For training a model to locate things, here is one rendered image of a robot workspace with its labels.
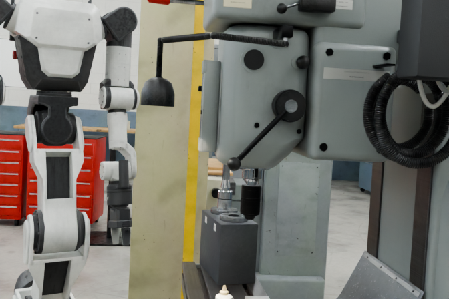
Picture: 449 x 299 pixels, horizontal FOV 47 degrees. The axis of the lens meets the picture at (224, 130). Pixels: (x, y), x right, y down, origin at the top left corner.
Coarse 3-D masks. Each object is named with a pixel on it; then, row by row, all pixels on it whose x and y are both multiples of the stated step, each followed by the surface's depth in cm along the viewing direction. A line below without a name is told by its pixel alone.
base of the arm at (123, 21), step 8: (120, 8) 181; (128, 8) 182; (104, 16) 182; (112, 16) 180; (120, 16) 181; (128, 16) 182; (136, 16) 184; (112, 24) 180; (120, 24) 181; (128, 24) 183; (136, 24) 184; (112, 32) 180; (120, 32) 181; (128, 32) 183; (120, 40) 182
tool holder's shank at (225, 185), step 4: (224, 164) 170; (224, 168) 170; (228, 168) 170; (224, 172) 170; (228, 172) 170; (224, 176) 170; (228, 176) 170; (224, 180) 170; (228, 180) 170; (224, 184) 170; (228, 184) 170; (224, 188) 170; (228, 188) 171
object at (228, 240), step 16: (208, 224) 167; (224, 224) 155; (240, 224) 157; (256, 224) 158; (208, 240) 166; (224, 240) 155; (240, 240) 157; (256, 240) 159; (208, 256) 166; (224, 256) 156; (240, 256) 157; (208, 272) 165; (224, 272) 156; (240, 272) 158
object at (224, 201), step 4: (220, 196) 170; (224, 196) 169; (228, 196) 169; (220, 200) 170; (224, 200) 169; (228, 200) 169; (220, 204) 170; (224, 204) 169; (228, 204) 170; (220, 208) 170; (224, 208) 169; (228, 208) 170
